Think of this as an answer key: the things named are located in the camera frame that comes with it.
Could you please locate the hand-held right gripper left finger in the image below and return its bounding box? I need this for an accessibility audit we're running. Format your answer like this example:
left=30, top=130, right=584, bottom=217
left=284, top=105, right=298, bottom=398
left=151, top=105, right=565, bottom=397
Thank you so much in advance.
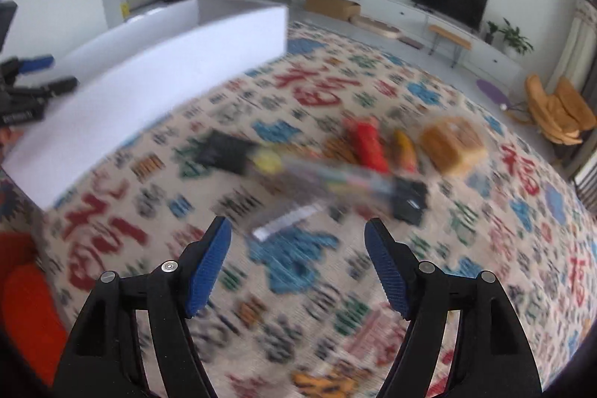
left=53, top=215, right=232, bottom=398

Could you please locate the cardboard box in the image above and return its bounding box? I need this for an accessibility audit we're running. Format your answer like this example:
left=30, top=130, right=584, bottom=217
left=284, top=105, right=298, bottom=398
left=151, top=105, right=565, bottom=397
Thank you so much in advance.
left=304, top=0, right=361, bottom=22

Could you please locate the white television cabinet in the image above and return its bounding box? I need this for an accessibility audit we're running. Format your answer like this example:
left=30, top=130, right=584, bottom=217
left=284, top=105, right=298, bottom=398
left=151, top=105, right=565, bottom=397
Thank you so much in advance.
left=338, top=0, right=525, bottom=88

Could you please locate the wooden bench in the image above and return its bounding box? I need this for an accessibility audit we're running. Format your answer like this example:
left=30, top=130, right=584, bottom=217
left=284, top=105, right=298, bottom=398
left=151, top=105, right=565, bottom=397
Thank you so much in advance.
left=428, top=25, right=472, bottom=68

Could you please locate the light curtain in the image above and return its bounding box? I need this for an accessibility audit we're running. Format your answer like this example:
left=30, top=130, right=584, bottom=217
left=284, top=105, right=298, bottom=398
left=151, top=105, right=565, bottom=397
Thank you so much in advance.
left=546, top=0, right=597, bottom=100

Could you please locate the long clear snack packet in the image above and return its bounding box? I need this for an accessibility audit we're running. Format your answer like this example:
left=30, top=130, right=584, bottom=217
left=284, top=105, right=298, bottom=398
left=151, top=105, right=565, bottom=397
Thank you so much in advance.
left=247, top=156, right=397, bottom=240

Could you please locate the white board panel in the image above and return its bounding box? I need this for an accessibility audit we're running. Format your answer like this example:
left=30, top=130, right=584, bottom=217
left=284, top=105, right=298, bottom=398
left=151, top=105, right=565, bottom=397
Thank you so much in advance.
left=0, top=0, right=289, bottom=210

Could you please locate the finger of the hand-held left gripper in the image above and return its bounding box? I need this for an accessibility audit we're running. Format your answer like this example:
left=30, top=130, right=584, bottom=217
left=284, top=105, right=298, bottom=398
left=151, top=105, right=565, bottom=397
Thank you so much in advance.
left=9, top=76, right=79, bottom=105
left=0, top=55, right=54, bottom=77

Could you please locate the clear packet of brown snacks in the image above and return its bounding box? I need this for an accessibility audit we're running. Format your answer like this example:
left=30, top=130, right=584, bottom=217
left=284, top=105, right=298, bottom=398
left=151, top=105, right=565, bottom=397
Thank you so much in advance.
left=326, top=137, right=360, bottom=166

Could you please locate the yellow round snack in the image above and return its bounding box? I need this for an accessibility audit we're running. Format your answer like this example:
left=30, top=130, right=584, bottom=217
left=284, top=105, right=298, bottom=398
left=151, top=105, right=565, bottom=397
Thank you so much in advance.
left=254, top=148, right=281, bottom=172

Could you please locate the red snack packet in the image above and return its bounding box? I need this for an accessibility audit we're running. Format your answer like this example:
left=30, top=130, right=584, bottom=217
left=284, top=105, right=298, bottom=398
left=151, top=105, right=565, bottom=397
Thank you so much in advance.
left=347, top=118, right=390, bottom=172

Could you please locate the orange lounge chair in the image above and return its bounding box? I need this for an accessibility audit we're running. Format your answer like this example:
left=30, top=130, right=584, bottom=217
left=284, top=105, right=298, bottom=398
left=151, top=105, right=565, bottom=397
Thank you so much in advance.
left=525, top=74, right=597, bottom=144

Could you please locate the black snack packet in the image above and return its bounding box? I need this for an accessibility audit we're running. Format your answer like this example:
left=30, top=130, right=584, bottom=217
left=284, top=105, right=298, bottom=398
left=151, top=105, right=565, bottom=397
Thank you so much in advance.
left=193, top=130, right=255, bottom=175
left=392, top=179, right=429, bottom=225

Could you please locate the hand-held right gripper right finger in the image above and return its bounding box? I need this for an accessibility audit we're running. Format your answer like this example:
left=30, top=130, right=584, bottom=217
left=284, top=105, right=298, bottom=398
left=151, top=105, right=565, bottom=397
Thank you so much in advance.
left=364, top=218, right=544, bottom=398

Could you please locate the patterned woven blanket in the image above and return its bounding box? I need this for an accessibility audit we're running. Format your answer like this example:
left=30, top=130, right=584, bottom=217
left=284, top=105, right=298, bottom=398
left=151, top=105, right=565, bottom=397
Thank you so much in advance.
left=0, top=20, right=597, bottom=398

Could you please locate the large leafy potted plant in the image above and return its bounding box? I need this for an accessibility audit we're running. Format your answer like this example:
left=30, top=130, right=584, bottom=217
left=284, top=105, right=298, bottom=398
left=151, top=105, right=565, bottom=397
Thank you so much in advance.
left=499, top=18, right=535, bottom=56

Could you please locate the bagged bread loaf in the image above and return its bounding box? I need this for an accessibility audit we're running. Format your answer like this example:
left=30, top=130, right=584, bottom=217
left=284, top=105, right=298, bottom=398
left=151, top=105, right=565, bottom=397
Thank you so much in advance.
left=422, top=116, right=488, bottom=175

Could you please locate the orange snack packet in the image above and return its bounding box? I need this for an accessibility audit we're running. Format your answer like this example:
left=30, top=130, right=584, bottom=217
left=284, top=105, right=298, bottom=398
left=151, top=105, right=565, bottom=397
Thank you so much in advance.
left=392, top=130, right=418, bottom=172

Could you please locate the red cushion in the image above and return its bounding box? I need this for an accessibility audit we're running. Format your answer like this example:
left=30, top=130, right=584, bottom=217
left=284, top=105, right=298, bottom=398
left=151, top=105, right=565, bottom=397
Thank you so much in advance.
left=0, top=230, right=71, bottom=385

